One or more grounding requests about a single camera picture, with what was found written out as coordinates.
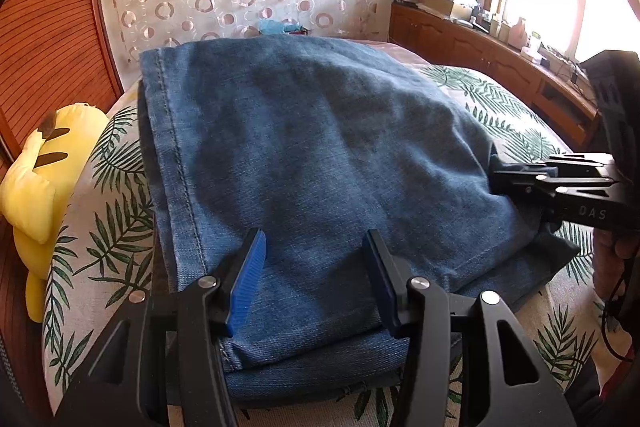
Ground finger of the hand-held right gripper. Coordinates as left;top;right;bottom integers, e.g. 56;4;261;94
535;179;624;208
491;154;619;194

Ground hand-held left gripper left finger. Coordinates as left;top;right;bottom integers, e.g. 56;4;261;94
52;227;268;427

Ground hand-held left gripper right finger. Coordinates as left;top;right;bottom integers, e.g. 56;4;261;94
364;228;579;427

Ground blue denim pants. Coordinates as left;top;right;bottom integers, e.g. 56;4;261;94
137;36;583;408

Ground person's right hand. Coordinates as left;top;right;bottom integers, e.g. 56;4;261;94
594;227;628;308

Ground leaf print bed sheet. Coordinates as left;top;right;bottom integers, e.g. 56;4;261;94
42;64;608;427

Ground wooden cabinet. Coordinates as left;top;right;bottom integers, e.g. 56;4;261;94
390;2;601;152

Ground person's dark clothing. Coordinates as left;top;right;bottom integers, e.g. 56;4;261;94
565;347;640;427

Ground white box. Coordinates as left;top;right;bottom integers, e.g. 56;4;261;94
425;0;473;20

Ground yellow plush toy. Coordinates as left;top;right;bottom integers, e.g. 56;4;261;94
0;103;111;323

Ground wooden slatted panel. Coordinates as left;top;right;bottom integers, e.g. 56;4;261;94
0;0;123;427

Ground black cable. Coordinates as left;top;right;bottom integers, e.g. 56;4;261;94
599;257;640;364

